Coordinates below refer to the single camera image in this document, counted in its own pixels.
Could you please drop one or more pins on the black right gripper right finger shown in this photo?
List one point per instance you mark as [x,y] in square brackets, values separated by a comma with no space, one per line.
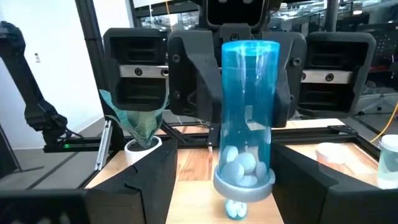
[311,202]

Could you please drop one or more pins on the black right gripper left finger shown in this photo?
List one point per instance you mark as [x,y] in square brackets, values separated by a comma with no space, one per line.
[140,199]

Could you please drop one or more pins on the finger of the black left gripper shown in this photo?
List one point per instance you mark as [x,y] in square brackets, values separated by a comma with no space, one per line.
[290,68]
[192,77]

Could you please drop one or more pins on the pink medicine bottle white cap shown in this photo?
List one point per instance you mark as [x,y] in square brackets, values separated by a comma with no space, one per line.
[332,154]

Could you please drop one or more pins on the green medicine bottle white cap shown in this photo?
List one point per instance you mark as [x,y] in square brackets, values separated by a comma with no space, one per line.
[388,165]

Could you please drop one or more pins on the green plant in white pot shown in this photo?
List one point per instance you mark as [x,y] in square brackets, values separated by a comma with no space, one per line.
[140,124]

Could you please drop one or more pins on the silver aluminium extrusion bar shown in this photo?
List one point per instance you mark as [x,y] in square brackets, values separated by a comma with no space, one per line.
[104,146]

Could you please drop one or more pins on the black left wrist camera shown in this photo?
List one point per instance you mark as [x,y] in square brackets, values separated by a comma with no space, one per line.
[236,12]

